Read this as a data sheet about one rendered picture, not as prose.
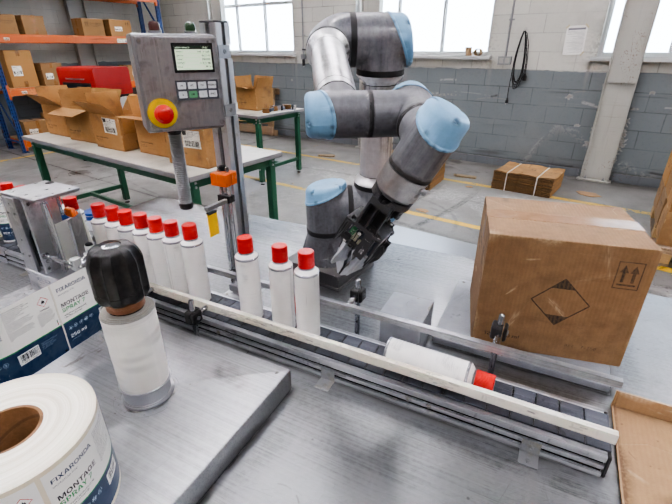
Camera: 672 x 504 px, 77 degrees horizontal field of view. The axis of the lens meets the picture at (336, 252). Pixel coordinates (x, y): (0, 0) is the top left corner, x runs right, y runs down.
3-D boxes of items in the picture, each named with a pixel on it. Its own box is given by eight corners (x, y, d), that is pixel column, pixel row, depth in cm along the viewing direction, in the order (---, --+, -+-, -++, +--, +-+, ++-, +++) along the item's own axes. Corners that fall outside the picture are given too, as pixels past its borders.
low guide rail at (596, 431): (132, 285, 109) (130, 279, 108) (136, 283, 110) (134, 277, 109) (615, 446, 65) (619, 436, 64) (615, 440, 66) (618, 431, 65)
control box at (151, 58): (143, 127, 97) (125, 33, 88) (217, 121, 104) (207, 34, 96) (148, 134, 89) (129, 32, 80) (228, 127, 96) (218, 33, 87)
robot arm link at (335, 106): (300, 6, 98) (304, 90, 62) (347, 5, 99) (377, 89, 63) (302, 58, 106) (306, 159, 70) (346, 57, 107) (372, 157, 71)
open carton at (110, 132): (82, 148, 309) (67, 94, 293) (136, 138, 343) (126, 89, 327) (113, 154, 291) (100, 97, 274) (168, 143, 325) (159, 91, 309)
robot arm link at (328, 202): (305, 219, 129) (303, 176, 123) (349, 217, 129) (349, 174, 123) (306, 235, 118) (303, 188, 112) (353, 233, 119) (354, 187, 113)
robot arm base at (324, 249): (291, 259, 126) (290, 228, 122) (322, 241, 137) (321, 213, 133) (332, 272, 118) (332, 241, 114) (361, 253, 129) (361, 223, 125)
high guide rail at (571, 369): (151, 256, 112) (150, 251, 112) (155, 254, 113) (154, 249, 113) (621, 388, 69) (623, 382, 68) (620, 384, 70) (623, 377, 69)
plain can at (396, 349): (383, 346, 81) (494, 382, 72) (393, 331, 85) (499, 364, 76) (382, 367, 83) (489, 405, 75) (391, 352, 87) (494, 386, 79)
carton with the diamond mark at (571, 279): (470, 342, 95) (489, 232, 83) (469, 289, 116) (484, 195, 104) (620, 367, 88) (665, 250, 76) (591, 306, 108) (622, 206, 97)
